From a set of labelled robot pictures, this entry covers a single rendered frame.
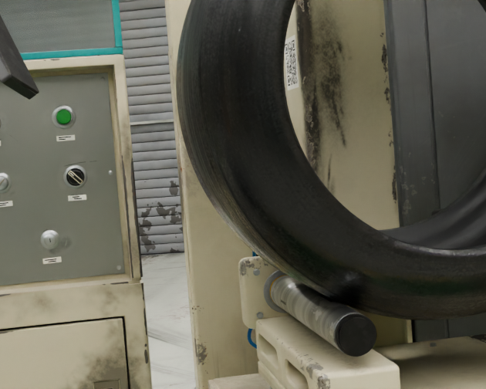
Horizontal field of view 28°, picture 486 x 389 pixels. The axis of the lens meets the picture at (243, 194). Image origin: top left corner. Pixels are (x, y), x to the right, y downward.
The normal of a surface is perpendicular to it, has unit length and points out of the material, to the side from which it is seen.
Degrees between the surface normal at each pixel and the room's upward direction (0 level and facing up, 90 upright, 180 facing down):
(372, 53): 90
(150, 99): 90
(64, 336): 90
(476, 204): 82
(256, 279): 90
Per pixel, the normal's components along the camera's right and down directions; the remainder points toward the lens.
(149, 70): -0.15, 0.07
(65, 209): 0.18, 0.04
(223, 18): -0.59, -0.12
